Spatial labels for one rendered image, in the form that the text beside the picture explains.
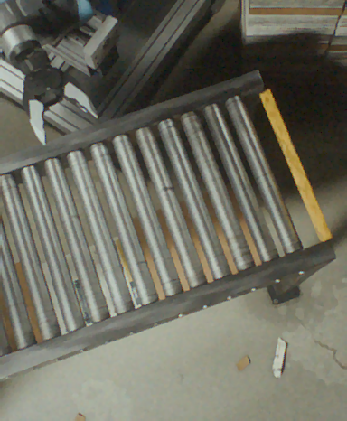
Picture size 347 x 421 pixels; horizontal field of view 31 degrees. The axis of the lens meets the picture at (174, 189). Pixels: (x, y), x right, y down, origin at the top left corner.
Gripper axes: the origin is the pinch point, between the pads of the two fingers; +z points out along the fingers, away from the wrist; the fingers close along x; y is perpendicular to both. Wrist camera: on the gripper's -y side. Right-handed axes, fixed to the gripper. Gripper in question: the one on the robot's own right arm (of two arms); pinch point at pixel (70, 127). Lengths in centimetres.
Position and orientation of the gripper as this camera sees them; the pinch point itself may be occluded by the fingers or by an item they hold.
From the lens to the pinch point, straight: 126.8
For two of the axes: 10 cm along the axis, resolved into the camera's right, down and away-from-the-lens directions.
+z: 5.1, 8.3, -2.3
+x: -8.6, 4.6, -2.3
